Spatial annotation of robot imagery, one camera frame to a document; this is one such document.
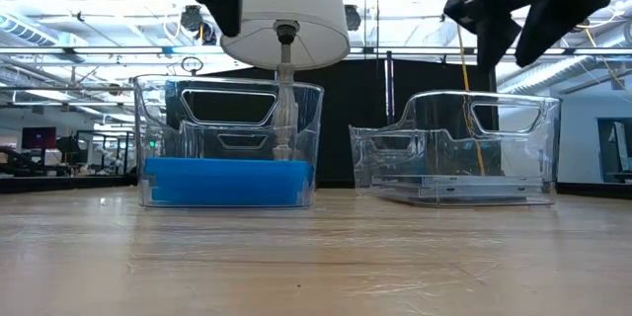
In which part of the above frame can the black round ceiling device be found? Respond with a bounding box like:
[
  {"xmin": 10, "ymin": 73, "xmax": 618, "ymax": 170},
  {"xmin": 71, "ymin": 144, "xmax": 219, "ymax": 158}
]
[
  {"xmin": 344, "ymin": 4, "xmax": 361, "ymax": 32},
  {"xmin": 180, "ymin": 4, "xmax": 204, "ymax": 34}
]

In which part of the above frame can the white shade table lamp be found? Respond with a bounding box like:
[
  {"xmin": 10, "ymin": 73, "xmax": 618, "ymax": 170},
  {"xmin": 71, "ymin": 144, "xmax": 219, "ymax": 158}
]
[{"xmin": 220, "ymin": 0, "xmax": 351, "ymax": 162}]

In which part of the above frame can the clear plastic bin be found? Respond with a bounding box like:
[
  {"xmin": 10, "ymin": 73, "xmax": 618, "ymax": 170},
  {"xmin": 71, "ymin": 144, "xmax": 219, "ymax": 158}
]
[
  {"xmin": 132, "ymin": 74, "xmax": 325, "ymax": 208},
  {"xmin": 349, "ymin": 90, "xmax": 562, "ymax": 207}
]

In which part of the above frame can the black office furniture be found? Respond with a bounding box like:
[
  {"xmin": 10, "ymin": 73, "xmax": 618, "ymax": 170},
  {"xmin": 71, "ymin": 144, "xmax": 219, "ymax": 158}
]
[{"xmin": 0, "ymin": 130, "xmax": 134, "ymax": 178}]

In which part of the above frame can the dark red monitor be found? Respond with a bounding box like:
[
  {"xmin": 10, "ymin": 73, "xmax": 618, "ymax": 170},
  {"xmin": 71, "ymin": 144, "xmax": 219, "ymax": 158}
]
[{"xmin": 21, "ymin": 126, "xmax": 57, "ymax": 150}]

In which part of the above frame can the yellow cable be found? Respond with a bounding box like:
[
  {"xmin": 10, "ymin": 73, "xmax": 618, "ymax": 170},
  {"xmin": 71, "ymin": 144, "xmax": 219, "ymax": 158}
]
[{"xmin": 446, "ymin": 0, "xmax": 488, "ymax": 179}]

